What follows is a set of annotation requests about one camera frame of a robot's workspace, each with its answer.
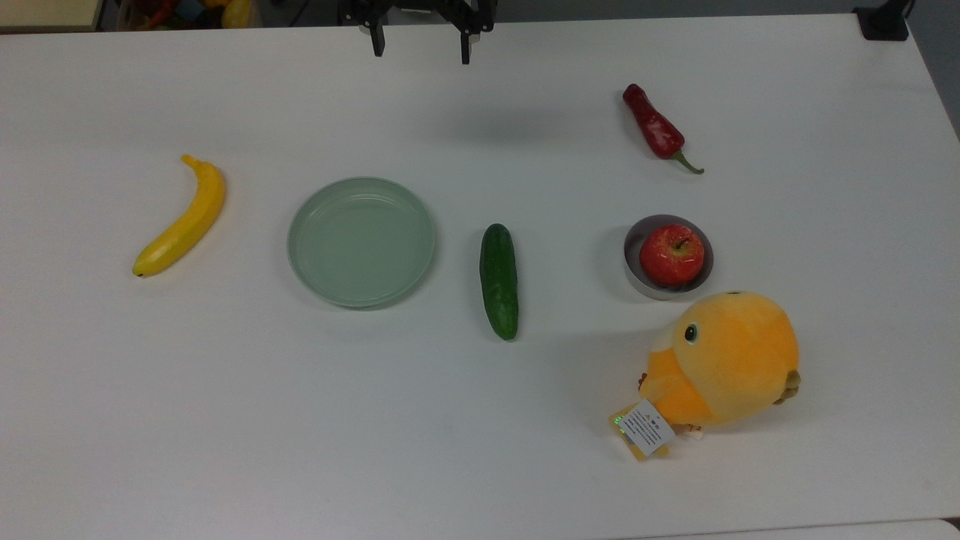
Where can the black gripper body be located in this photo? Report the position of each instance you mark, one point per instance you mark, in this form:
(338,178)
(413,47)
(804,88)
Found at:
(480,13)

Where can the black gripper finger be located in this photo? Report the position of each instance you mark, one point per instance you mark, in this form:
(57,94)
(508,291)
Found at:
(465,46)
(378,41)

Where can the red apple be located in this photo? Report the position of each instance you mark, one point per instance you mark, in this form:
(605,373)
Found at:
(671,255)

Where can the small grey bowl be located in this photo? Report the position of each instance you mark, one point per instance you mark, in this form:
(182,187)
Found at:
(634,247)

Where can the bin of toy fruit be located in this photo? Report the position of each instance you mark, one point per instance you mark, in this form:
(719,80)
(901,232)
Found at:
(187,11)

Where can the pale green plate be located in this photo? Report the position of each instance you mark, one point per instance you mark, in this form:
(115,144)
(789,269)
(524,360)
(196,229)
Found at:
(361,241)

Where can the red chili pepper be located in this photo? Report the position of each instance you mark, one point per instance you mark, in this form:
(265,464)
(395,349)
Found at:
(656,127)

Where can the green cucumber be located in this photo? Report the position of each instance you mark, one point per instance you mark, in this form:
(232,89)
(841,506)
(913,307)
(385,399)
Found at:
(499,281)

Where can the yellow banana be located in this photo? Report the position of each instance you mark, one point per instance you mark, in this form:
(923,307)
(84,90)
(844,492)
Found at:
(187,221)

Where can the beige wooden board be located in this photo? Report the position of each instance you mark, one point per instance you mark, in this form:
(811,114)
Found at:
(45,11)

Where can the black clamp base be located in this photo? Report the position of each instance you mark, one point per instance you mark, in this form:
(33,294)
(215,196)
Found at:
(881,22)

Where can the orange plush duck toy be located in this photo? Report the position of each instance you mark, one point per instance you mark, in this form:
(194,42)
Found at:
(727,360)

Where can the white paper hang tag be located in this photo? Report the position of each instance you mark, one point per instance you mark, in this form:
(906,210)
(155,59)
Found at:
(646,427)

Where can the yellow card hang tag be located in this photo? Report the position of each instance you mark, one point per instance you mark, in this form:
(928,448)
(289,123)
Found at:
(639,453)

